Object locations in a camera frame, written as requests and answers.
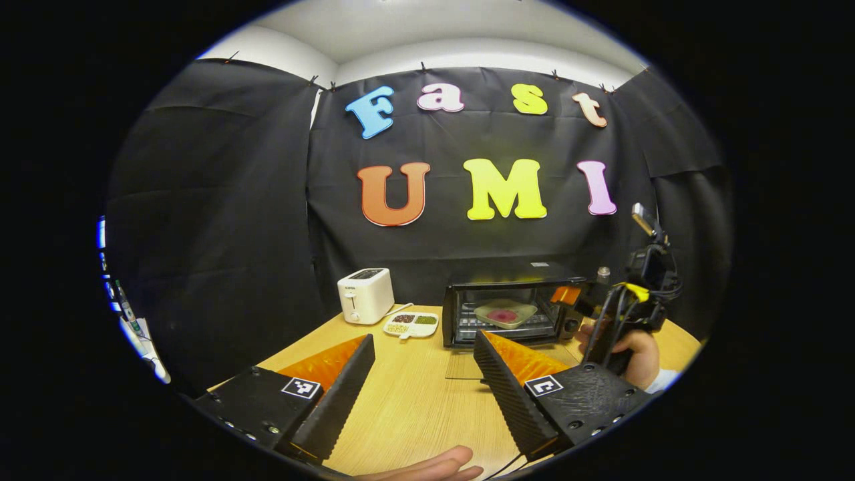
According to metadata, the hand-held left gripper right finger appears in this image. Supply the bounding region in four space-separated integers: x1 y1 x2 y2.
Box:
473 329 652 462

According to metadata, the white square plate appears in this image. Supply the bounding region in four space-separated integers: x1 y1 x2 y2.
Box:
474 299 538 329

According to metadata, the white divided snack tray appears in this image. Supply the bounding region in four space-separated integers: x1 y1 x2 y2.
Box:
383 312 440 339

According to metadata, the white toaster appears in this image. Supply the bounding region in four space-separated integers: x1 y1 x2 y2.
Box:
337 268 395 325

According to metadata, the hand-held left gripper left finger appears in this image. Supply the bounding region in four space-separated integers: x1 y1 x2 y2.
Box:
194 334 376 465

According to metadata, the black backdrop cloth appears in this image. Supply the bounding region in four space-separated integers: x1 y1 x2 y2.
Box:
107 59 732 395

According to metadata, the black electric oven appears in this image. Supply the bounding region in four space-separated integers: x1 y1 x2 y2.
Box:
442 262 592 381

